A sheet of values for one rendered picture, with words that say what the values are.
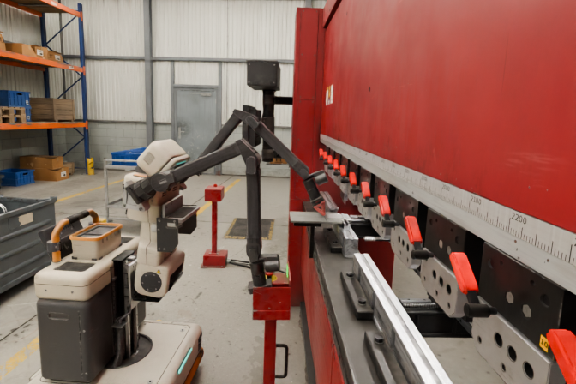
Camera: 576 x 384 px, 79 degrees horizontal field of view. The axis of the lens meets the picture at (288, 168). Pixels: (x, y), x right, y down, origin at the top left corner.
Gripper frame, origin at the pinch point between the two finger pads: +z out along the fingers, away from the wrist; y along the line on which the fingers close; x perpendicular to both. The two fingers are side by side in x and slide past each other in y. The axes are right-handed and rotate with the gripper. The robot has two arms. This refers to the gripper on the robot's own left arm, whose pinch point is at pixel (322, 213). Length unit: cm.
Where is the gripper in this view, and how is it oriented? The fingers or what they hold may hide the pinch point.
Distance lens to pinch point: 189.2
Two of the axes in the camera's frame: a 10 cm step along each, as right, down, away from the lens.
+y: -0.2, -1.4, 9.9
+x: -9.1, 4.2, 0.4
